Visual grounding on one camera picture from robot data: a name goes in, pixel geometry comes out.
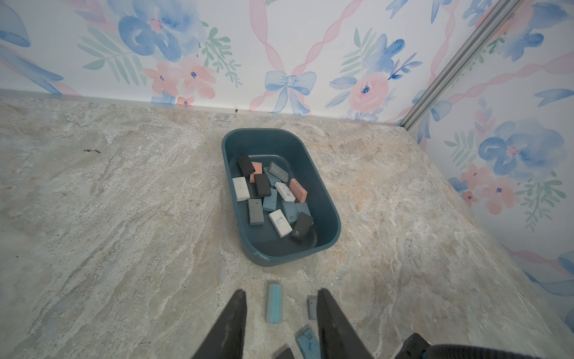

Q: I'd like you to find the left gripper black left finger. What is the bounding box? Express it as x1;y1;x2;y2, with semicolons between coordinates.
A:
192;290;248;359

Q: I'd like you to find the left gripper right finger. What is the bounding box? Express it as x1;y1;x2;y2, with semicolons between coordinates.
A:
316;288;372;358

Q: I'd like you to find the teal eraser top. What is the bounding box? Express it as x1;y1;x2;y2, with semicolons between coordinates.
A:
265;283;283;324

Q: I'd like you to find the black eraser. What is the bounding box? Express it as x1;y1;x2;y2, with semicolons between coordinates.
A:
290;212;313;242
274;346;294;359
236;155;256;177
254;174;271;197

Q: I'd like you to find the white eraser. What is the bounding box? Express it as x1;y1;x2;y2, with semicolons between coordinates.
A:
274;182;296;203
268;209;292;238
232;177;251;202

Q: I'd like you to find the grey eraser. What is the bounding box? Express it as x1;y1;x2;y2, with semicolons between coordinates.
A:
248;198;265;226
268;162;289;183
307;296;318;320

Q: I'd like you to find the blue eraser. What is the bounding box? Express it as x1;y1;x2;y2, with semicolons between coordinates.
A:
263;167;281;188
262;188;278;212
281;201;299;224
296;328;321;359
295;203;312;217

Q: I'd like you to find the pink eraser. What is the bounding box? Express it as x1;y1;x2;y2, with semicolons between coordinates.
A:
288;178;308;203
250;162;263;183

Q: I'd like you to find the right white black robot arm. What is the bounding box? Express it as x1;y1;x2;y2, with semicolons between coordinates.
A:
394;333;534;359

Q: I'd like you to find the grey eraser top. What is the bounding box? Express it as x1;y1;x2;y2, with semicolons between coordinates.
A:
307;296;318;320

